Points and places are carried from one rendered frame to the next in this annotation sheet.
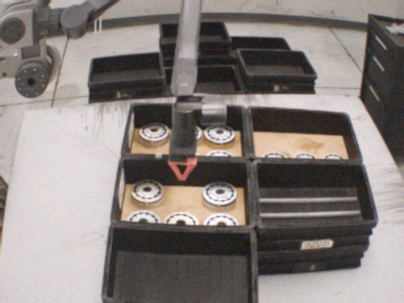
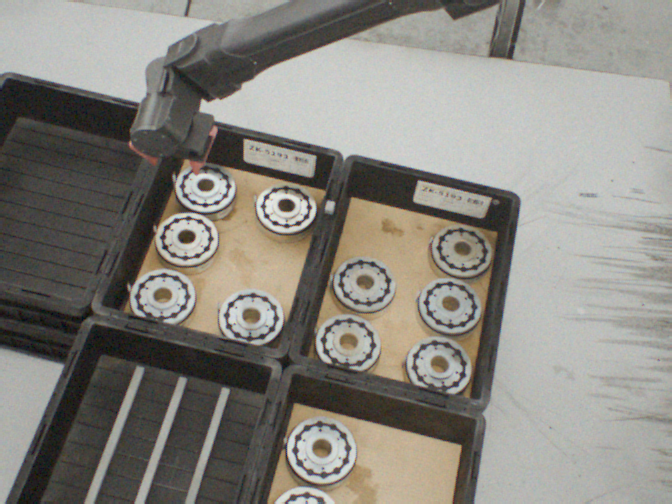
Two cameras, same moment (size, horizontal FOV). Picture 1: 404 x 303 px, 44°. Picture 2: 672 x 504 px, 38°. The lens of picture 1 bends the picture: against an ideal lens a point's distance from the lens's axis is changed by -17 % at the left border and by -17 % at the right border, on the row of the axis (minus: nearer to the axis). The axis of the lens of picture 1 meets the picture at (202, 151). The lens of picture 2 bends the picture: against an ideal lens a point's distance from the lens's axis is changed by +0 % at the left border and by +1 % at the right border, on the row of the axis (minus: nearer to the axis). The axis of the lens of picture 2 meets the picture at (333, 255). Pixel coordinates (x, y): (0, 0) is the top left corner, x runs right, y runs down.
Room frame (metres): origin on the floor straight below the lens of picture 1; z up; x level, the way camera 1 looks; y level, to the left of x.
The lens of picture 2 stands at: (1.52, -0.75, 2.20)
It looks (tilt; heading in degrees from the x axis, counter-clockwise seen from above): 58 degrees down; 96
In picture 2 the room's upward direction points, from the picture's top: 9 degrees clockwise
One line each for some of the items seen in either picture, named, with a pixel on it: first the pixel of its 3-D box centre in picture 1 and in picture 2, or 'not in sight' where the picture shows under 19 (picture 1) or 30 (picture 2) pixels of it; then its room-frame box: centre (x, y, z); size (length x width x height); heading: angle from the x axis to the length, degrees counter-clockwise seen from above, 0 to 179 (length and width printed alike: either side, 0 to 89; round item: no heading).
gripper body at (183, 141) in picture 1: (183, 134); (171, 115); (1.19, 0.05, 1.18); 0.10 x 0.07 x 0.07; 0
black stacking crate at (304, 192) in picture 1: (314, 207); (143, 480); (1.27, -0.35, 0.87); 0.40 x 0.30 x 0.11; 91
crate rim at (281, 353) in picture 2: (182, 193); (225, 230); (1.26, 0.05, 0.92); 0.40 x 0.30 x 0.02; 91
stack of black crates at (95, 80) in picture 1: (125, 102); not in sight; (2.57, 0.41, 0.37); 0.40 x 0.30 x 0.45; 98
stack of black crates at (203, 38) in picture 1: (192, 62); not in sight; (3.03, 0.07, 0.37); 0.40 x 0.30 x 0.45; 98
